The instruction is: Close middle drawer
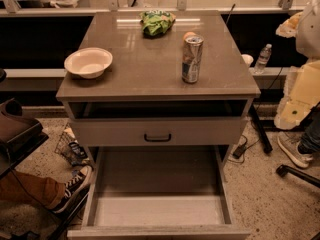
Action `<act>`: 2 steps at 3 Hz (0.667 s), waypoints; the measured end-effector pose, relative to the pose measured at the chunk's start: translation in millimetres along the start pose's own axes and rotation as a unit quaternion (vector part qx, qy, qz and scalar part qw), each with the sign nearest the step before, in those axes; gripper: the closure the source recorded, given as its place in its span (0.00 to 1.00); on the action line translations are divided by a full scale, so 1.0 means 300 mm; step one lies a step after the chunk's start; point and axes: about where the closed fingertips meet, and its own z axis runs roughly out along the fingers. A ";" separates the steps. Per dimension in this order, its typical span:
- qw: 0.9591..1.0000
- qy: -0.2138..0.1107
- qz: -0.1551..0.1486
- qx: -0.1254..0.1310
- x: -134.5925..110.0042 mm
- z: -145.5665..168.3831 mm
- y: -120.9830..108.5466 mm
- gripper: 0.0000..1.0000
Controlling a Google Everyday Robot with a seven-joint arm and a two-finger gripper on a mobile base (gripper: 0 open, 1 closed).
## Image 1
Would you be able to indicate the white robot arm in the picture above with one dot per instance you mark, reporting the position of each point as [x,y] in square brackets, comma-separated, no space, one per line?
[302,85]

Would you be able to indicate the grey drawer cabinet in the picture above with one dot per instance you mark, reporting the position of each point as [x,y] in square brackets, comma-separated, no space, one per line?
[145,81]

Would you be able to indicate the open bottom drawer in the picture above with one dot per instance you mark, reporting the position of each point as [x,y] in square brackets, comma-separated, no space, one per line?
[158,193]

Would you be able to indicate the silver blue drink can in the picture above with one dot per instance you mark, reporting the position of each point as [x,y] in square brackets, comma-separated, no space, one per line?
[191,60]

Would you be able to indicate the orange fruit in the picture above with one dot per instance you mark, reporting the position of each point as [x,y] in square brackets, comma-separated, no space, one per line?
[187,34]

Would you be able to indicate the white bowl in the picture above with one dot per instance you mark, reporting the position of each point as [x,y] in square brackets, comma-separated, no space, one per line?
[88,63]

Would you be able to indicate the black power adapter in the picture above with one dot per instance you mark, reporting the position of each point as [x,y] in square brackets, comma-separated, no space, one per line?
[239,151]

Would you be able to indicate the green chip bag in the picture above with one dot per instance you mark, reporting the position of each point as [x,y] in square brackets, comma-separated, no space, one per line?
[155,22]

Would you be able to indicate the black table leg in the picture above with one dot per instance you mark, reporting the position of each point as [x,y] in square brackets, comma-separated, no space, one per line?
[267,147]

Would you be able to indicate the black white sneaker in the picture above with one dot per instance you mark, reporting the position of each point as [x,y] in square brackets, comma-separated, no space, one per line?
[73,187]

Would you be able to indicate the white paper cup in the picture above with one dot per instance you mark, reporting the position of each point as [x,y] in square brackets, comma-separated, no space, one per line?
[248,59]

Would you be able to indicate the clear plastic water bottle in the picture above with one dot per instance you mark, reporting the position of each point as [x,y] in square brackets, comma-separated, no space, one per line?
[263,59]

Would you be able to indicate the grey sneaker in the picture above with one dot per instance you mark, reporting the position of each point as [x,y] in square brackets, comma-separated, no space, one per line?
[288,142]

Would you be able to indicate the black chair leg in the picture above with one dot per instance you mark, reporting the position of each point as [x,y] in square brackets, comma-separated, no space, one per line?
[283,170]

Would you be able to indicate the orange trouser leg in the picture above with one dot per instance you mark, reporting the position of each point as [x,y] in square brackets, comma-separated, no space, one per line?
[29,189]

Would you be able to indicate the brown chair seat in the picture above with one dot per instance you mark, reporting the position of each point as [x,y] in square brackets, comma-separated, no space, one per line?
[20,135]

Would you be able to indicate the blue jeans leg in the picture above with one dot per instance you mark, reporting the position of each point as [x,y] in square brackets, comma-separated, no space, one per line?
[310,140]

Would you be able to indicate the middle drawer with black handle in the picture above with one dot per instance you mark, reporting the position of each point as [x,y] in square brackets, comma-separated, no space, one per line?
[156,132]

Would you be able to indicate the wire basket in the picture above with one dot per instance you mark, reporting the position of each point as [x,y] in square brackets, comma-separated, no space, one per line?
[69,148]

